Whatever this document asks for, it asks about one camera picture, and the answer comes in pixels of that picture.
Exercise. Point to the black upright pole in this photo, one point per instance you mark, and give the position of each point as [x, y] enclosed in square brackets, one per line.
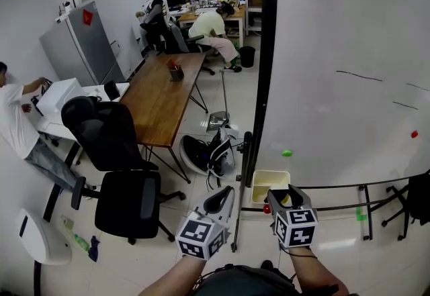
[247, 160]

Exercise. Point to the green plastic bottle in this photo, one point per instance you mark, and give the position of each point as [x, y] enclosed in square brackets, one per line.
[81, 242]

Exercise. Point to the green round magnet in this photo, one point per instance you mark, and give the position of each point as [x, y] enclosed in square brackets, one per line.
[287, 153]

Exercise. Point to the white rounded device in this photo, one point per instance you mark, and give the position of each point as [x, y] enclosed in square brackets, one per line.
[43, 237]

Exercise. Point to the red round magnet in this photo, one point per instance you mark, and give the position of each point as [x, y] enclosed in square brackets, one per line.
[266, 209]
[414, 134]

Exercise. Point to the black trash bin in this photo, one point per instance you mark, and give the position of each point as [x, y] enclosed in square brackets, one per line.
[247, 57]

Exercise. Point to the cream whiteboard box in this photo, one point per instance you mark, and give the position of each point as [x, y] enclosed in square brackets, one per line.
[265, 184]

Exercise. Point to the silver refrigerator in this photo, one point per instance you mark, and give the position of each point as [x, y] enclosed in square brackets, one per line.
[84, 46]

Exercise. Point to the yellow eraser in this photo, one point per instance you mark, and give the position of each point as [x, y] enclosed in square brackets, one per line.
[285, 200]

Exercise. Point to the white round shell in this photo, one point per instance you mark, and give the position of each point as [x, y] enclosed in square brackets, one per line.
[191, 153]

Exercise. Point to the person's left forearm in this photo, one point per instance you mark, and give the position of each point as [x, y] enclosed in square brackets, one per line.
[178, 276]

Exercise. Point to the blue cloth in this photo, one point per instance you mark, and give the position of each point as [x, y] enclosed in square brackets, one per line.
[94, 249]

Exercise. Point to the white box appliance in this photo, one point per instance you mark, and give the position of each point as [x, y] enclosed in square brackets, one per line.
[60, 95]

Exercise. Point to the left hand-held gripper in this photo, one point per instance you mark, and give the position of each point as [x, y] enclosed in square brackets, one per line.
[201, 236]

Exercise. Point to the person's dark clothing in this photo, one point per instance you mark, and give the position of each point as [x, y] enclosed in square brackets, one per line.
[245, 283]

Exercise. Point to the black and white gaming chair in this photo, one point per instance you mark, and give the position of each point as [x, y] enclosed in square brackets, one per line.
[158, 23]

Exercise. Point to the wooden desk with white frame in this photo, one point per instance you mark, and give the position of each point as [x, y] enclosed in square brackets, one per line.
[215, 16]

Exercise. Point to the large white whiteboard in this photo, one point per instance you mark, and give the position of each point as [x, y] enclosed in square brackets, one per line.
[346, 53]

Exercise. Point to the long wooden table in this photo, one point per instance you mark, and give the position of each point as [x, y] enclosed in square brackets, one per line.
[161, 100]

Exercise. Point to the green floor tape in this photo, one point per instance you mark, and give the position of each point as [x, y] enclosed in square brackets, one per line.
[360, 214]

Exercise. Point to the small black device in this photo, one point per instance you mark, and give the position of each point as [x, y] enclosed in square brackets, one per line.
[112, 90]

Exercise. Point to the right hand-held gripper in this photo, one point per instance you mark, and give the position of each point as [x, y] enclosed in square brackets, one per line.
[295, 227]

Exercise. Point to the black and white backpack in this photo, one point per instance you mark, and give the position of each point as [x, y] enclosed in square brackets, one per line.
[221, 150]

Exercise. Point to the dark pen holder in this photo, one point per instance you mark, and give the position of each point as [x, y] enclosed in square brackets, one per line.
[176, 72]

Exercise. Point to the black whiteboard stand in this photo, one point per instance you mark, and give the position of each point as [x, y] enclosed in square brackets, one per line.
[369, 210]

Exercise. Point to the black mesh office chair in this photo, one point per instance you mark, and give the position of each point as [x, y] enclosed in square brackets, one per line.
[117, 160]

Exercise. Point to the person's right forearm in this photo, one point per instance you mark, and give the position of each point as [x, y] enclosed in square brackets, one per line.
[314, 271]

